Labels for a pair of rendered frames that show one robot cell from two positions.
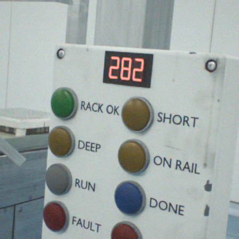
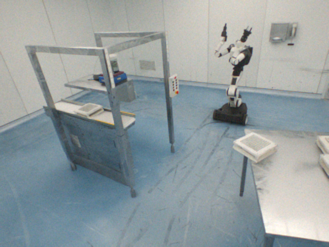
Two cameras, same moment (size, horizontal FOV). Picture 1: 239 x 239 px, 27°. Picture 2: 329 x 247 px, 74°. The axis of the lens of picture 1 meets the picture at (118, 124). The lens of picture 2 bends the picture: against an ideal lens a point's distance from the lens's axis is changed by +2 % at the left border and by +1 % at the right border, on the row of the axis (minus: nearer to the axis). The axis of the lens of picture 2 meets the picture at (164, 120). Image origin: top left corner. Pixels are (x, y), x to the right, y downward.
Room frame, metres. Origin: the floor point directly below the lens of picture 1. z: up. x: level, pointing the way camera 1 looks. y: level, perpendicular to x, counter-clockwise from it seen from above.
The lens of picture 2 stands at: (0.60, 2.68, 2.01)
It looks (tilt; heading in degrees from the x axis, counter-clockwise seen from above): 28 degrees down; 270
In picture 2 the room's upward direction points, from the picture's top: 5 degrees counter-clockwise
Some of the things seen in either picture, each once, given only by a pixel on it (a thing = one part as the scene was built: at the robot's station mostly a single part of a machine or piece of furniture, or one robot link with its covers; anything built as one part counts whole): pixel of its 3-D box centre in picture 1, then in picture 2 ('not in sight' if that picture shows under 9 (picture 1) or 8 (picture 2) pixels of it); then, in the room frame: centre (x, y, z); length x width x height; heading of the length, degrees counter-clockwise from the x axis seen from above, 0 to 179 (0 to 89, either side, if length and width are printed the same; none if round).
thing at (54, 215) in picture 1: (54, 216); not in sight; (0.46, 0.05, 1.02); 0.03 x 0.01 x 0.03; 57
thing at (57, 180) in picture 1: (57, 179); not in sight; (0.46, 0.05, 1.06); 0.03 x 0.01 x 0.03; 57
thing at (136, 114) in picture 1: (136, 114); not in sight; (0.41, -0.01, 1.13); 0.03 x 0.01 x 0.03; 57
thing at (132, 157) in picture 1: (132, 157); not in sight; (0.41, -0.01, 1.09); 0.03 x 0.01 x 0.03; 57
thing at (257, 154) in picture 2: not in sight; (255, 143); (-0.12, 1.23, 0.93); 0.25 x 0.24 x 0.02; 29
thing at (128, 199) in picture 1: (128, 198); not in sight; (0.41, -0.01, 1.06); 0.03 x 0.01 x 0.03; 57
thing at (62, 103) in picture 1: (62, 103); not in sight; (0.46, 0.05, 1.13); 0.03 x 0.01 x 0.03; 57
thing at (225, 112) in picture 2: not in sight; (233, 107); (-0.71, -0.96, 0.19); 0.64 x 0.52 x 0.33; 57
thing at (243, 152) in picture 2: not in sight; (254, 148); (-0.12, 1.23, 0.88); 0.24 x 0.24 x 0.02; 29
